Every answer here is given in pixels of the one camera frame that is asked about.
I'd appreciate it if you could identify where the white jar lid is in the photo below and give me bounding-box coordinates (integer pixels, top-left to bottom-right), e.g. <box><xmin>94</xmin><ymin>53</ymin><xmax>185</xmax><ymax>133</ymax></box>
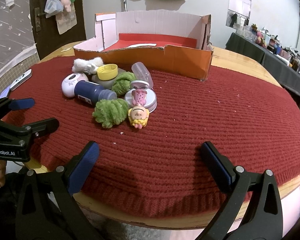
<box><xmin>124</xmin><ymin>89</ymin><xmax>158</xmax><ymax>113</ymax></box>

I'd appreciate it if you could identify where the green yarn ball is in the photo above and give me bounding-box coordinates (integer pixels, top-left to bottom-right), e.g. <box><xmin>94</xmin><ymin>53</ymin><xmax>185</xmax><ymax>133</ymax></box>
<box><xmin>111</xmin><ymin>72</ymin><xmax>137</xmax><ymax>96</ymax></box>
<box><xmin>92</xmin><ymin>98</ymin><xmax>129</xmax><ymax>129</ymax></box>

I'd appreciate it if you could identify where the white remote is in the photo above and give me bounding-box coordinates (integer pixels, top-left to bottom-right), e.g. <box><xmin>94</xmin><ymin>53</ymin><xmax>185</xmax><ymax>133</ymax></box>
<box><xmin>9</xmin><ymin>69</ymin><xmax>33</xmax><ymax>92</ymax></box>

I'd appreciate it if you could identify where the pink and white round device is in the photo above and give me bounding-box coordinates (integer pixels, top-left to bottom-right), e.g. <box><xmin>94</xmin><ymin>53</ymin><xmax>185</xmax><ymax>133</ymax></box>
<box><xmin>61</xmin><ymin>72</ymin><xmax>89</xmax><ymax>98</ymax></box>

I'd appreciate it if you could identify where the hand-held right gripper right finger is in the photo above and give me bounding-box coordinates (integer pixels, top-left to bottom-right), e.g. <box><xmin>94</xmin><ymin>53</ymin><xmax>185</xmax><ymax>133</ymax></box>
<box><xmin>199</xmin><ymin>141</ymin><xmax>283</xmax><ymax>240</ymax></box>

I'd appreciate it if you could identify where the dark wooden door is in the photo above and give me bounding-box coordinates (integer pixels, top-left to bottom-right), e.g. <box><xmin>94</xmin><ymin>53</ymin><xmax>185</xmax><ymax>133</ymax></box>
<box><xmin>29</xmin><ymin>0</ymin><xmax>87</xmax><ymax>60</ymax></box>

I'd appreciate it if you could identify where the yellow plastic cap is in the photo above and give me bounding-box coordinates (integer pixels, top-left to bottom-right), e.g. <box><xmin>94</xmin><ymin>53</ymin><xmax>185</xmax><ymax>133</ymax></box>
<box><xmin>97</xmin><ymin>64</ymin><xmax>118</xmax><ymax>81</ymax></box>

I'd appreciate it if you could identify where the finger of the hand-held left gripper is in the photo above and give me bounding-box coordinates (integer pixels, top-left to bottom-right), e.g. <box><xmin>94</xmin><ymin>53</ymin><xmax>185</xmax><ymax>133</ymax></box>
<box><xmin>0</xmin><ymin>97</ymin><xmax>36</xmax><ymax>120</ymax></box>
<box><xmin>0</xmin><ymin>117</ymin><xmax>60</xmax><ymax>147</ymax></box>

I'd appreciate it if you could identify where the orange and white cardboard box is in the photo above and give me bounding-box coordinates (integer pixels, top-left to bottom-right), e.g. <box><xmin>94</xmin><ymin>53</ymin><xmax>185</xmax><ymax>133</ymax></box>
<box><xmin>73</xmin><ymin>9</ymin><xmax>214</xmax><ymax>82</ymax></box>

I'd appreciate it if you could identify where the red knitted mat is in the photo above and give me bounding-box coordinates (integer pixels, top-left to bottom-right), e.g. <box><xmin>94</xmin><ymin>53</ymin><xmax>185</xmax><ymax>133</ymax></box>
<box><xmin>1</xmin><ymin>55</ymin><xmax>300</xmax><ymax>218</ymax></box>

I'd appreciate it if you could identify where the pink plush toy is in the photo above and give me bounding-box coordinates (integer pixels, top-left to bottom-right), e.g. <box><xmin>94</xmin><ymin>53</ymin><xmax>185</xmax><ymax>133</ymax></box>
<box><xmin>60</xmin><ymin>0</ymin><xmax>72</xmax><ymax>13</ymax></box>

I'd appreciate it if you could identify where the metal door handle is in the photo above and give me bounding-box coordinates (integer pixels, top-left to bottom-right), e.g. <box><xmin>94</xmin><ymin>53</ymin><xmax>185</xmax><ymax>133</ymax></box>
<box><xmin>34</xmin><ymin>8</ymin><xmax>50</xmax><ymax>32</ymax></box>

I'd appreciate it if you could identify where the wall mirror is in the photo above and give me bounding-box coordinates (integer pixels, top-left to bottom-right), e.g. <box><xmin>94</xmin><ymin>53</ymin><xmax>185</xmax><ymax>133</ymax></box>
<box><xmin>226</xmin><ymin>0</ymin><xmax>253</xmax><ymax>29</ymax></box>

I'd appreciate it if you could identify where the white fluffy toy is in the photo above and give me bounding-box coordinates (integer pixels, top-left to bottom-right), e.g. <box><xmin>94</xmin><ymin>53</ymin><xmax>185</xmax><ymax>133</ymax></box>
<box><xmin>72</xmin><ymin>57</ymin><xmax>104</xmax><ymax>73</ymax></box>

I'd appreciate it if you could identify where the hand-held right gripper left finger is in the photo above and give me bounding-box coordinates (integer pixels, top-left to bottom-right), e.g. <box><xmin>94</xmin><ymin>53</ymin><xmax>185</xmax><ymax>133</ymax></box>
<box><xmin>15</xmin><ymin>141</ymin><xmax>100</xmax><ymax>240</ymax></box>

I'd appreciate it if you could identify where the row of small goods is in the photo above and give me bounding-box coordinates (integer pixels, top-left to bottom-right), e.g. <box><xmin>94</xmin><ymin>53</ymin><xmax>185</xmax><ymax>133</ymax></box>
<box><xmin>236</xmin><ymin>24</ymin><xmax>300</xmax><ymax>77</ymax></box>

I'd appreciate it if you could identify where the white grid cutting mat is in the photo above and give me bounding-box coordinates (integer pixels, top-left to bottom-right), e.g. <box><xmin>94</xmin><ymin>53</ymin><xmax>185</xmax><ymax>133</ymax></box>
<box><xmin>0</xmin><ymin>44</ymin><xmax>38</xmax><ymax>98</ymax></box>

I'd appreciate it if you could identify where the clear plastic bag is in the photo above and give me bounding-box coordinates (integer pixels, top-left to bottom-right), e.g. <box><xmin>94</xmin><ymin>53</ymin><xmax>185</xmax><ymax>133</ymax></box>
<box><xmin>44</xmin><ymin>0</ymin><xmax>64</xmax><ymax>18</ymax></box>

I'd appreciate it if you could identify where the pink doll figurine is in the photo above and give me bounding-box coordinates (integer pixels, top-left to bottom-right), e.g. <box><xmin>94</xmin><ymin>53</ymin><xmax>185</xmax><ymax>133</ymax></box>
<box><xmin>127</xmin><ymin>80</ymin><xmax>150</xmax><ymax>130</ymax></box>

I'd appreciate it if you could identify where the dark blue bottle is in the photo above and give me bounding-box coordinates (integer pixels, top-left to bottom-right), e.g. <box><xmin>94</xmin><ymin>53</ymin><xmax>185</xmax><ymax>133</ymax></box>
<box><xmin>74</xmin><ymin>81</ymin><xmax>117</xmax><ymax>106</ymax></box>

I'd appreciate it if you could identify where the black cloth table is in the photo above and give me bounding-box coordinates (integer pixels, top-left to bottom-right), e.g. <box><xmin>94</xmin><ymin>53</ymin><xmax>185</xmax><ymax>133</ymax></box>
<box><xmin>225</xmin><ymin>31</ymin><xmax>300</xmax><ymax>110</ymax></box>

